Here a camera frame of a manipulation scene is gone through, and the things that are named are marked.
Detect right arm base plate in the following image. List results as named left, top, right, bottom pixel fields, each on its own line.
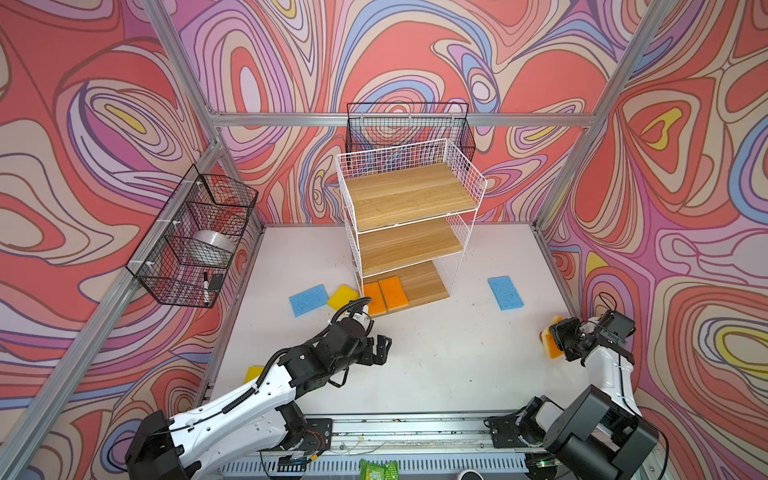
left=483, top=414, right=545, bottom=449

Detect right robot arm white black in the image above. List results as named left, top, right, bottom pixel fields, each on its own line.
left=515, top=293, right=667, bottom=479

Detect blue sponge right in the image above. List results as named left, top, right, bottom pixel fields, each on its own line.
left=487, top=276, right=524, bottom=311

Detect blue sponge left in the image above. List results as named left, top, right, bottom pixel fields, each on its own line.
left=289, top=284, right=329, bottom=317

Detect black wire basket wall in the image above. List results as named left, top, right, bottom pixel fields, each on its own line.
left=345, top=100, right=476, bottom=160
left=126, top=166, right=258, bottom=309

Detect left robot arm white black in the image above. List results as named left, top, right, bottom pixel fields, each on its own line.
left=125, top=297, right=392, bottom=479

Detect orange sponge with pale back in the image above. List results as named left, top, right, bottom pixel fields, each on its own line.
left=363, top=282, right=388, bottom=317

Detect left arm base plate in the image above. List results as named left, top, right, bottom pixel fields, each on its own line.
left=269, top=417, right=333, bottom=454

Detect white wire wooden shelf rack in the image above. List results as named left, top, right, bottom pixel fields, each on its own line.
left=335, top=139, right=488, bottom=316

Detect blue sponge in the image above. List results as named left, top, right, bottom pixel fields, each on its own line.
left=289, top=284, right=329, bottom=317
left=487, top=276, right=524, bottom=311

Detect yellow sponge front left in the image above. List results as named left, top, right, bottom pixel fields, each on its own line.
left=244, top=366, right=264, bottom=384

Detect green snack packet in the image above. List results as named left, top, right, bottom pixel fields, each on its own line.
left=359, top=460, right=399, bottom=480

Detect yellow sponge near shelf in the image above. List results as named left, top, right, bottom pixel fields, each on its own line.
left=327, top=285, right=360, bottom=311

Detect black wire basket back wall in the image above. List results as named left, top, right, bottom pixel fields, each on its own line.
left=345, top=100, right=476, bottom=160

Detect black wire basket left wall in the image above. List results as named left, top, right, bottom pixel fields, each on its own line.
left=126, top=166, right=258, bottom=309

